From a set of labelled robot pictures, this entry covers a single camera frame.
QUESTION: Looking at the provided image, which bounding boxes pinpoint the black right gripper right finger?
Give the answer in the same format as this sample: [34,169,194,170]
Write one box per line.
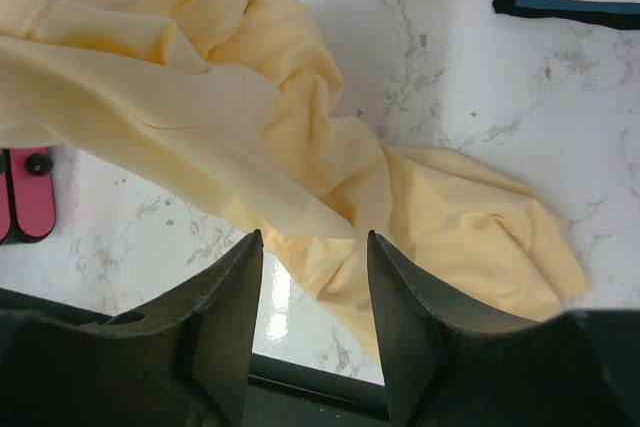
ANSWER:
[367,233,639,426]

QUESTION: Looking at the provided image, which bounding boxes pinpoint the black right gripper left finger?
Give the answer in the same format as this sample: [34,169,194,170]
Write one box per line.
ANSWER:
[1,232,263,426]

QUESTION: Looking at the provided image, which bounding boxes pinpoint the black pink drawer organizer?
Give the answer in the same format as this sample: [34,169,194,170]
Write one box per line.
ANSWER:
[1,148,57,244]

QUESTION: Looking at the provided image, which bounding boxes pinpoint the yellow t shirt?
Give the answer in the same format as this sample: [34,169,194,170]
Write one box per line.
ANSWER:
[1,0,591,354]

